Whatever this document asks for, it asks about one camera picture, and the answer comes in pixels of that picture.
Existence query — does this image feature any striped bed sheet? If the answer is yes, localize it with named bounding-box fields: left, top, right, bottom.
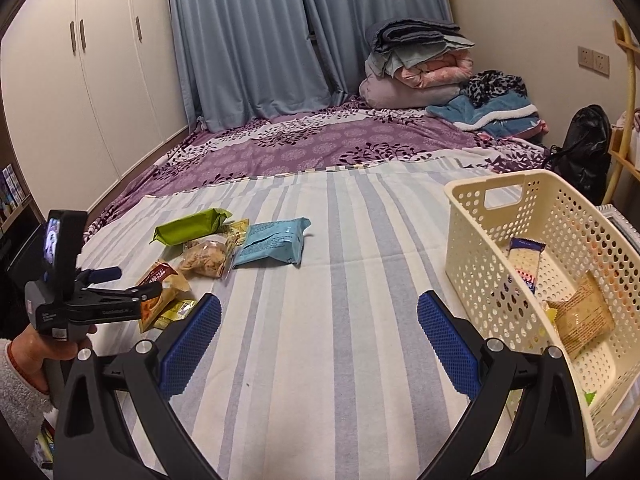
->
left=35, top=157, right=640, bottom=480

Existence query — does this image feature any blue fleece blanket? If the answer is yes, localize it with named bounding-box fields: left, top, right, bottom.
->
left=425, top=92, right=543, bottom=138

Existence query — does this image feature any dark blue white snack packet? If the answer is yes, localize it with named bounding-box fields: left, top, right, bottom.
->
left=506, top=237, right=546, bottom=296

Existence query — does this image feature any pink folded quilt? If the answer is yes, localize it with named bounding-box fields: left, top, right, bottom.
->
left=392, top=55, right=473, bottom=91

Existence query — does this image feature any purple floral blanket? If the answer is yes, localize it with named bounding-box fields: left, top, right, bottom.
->
left=82, top=95, right=551, bottom=241

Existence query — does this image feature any brown label snack packet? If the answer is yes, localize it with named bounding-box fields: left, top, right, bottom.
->
left=135, top=259, right=192, bottom=333

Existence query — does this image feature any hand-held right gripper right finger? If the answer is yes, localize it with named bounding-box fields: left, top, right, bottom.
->
left=417, top=290, right=587, bottom=480

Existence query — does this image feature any leopard print cloth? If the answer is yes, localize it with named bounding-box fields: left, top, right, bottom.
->
left=460, top=71, right=528, bottom=108

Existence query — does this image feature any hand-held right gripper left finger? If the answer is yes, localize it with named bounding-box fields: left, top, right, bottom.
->
left=52, top=294, right=223, bottom=480

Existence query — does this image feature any wooden shelf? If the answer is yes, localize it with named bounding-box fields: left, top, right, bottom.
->
left=597, top=19, right=640, bottom=206

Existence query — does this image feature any cream perforated plastic basket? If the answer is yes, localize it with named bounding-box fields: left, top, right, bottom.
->
left=444, top=169, right=640, bottom=463

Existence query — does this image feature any small yellow snack packet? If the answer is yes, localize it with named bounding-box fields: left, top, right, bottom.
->
left=150, top=299, right=198, bottom=331

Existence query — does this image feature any bookshelf with books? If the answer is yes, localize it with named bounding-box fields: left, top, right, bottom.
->
left=0, top=162, right=41, bottom=241

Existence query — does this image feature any white wardrobe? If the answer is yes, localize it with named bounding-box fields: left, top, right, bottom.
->
left=0, top=0, right=193, bottom=211

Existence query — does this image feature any tan glossy snack packet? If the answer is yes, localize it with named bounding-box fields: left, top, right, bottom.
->
left=547, top=271, right=616, bottom=358

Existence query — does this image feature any dark grey folded blanket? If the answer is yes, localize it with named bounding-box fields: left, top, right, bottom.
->
left=365, top=19, right=461, bottom=53

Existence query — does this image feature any olive green snack packet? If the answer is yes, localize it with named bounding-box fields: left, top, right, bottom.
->
left=150, top=208, right=235, bottom=247

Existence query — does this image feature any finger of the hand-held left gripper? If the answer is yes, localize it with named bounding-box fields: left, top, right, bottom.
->
left=82, top=282, right=163, bottom=323
left=75, top=266, right=122, bottom=288

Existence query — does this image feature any blue curtain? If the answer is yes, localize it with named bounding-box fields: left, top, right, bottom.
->
left=167, top=0, right=333, bottom=133
left=295, top=0, right=453, bottom=106

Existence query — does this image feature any person's left forearm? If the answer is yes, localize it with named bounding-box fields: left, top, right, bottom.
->
left=0, top=337, right=53, bottom=461

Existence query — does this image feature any pale teal folded blanket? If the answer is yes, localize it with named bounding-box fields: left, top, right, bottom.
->
left=365, top=37, right=476, bottom=78

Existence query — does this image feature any black bag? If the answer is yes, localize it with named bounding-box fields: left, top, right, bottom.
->
left=542, top=105, right=613, bottom=206

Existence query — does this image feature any clear nut snack packet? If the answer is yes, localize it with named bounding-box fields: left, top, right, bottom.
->
left=181, top=237, right=236, bottom=279

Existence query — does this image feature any light blue snack packet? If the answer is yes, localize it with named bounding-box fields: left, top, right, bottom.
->
left=232, top=217, right=312, bottom=268

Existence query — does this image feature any person's left hand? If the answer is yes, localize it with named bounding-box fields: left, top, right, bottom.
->
left=9, top=324, right=98, bottom=396

